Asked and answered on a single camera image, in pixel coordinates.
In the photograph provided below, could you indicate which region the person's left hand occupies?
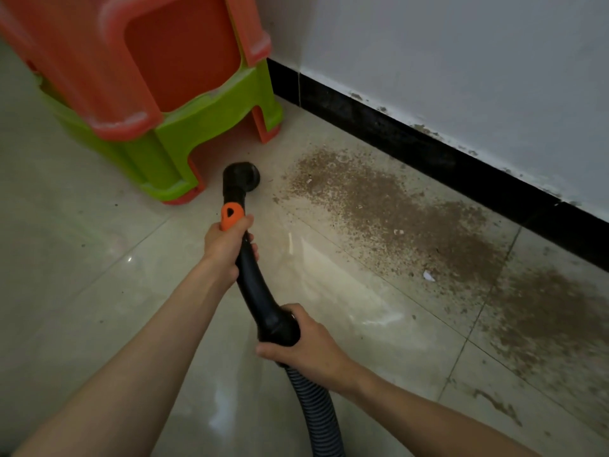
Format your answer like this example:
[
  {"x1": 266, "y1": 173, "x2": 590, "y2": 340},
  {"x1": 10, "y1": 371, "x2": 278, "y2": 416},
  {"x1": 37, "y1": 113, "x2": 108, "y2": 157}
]
[{"x1": 202, "y1": 214, "x2": 260, "y2": 286}]

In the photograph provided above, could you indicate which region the person's right hand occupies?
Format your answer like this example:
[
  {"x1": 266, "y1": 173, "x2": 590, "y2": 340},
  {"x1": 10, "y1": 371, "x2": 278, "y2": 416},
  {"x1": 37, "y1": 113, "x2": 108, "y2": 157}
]
[{"x1": 255, "y1": 302, "x2": 367, "y2": 394}]

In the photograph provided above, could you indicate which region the black vacuum hose with handle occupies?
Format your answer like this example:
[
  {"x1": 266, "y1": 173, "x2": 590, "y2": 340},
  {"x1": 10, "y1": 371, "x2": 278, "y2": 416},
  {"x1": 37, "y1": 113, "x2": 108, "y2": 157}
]
[{"x1": 221, "y1": 161, "x2": 346, "y2": 457}]

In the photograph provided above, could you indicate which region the brown sawdust dirt patch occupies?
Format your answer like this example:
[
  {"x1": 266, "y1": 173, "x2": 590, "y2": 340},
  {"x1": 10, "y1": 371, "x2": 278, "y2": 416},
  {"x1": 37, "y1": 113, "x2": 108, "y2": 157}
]
[{"x1": 274, "y1": 147, "x2": 609, "y2": 417}]

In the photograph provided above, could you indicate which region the person's right forearm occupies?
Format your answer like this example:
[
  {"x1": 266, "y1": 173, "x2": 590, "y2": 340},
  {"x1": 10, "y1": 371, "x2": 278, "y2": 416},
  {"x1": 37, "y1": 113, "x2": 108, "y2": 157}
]
[{"x1": 347, "y1": 366, "x2": 539, "y2": 457}]

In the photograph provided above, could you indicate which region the person's left forearm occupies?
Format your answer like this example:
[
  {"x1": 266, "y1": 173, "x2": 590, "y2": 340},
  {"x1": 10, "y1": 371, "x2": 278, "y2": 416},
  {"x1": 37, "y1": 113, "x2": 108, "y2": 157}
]
[{"x1": 14, "y1": 262, "x2": 230, "y2": 457}]

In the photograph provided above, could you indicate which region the tiled floor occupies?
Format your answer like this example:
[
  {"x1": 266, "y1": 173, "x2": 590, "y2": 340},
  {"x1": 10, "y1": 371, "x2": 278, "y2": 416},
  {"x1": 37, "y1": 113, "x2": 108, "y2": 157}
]
[{"x1": 0, "y1": 43, "x2": 609, "y2": 457}]

